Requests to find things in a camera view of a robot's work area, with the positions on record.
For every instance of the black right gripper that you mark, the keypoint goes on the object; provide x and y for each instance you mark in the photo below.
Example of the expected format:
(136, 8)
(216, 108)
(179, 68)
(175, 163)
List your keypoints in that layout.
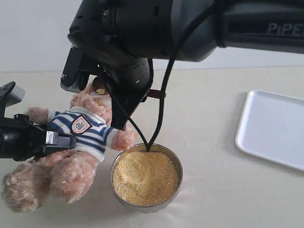
(128, 87)

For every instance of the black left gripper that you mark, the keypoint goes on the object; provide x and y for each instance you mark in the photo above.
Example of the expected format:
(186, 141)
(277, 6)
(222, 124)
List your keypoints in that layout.
(21, 139)

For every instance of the dark red wooden spoon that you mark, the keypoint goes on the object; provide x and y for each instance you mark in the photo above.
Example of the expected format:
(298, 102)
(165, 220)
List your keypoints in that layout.
(155, 93)

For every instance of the tan teddy bear striped sweater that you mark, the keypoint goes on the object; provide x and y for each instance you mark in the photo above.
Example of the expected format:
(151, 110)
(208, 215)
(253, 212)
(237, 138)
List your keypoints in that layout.
(67, 174)

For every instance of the yellow millet grains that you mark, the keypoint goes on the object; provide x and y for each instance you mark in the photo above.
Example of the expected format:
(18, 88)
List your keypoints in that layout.
(145, 178)

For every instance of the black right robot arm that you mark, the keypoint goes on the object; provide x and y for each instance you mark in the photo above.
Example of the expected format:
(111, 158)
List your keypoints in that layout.
(118, 39)

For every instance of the steel bowl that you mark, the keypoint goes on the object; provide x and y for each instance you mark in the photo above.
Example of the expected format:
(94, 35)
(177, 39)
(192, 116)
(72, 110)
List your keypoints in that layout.
(155, 148)

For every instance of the white plastic tray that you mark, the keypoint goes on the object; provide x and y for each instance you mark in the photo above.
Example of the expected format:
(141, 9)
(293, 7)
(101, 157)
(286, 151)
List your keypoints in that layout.
(271, 127)

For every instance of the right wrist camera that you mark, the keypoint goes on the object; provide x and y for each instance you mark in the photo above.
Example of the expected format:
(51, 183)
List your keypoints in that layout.
(78, 67)

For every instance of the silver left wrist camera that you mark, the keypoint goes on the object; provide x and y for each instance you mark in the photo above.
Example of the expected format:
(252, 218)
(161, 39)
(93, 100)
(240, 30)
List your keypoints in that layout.
(10, 94)

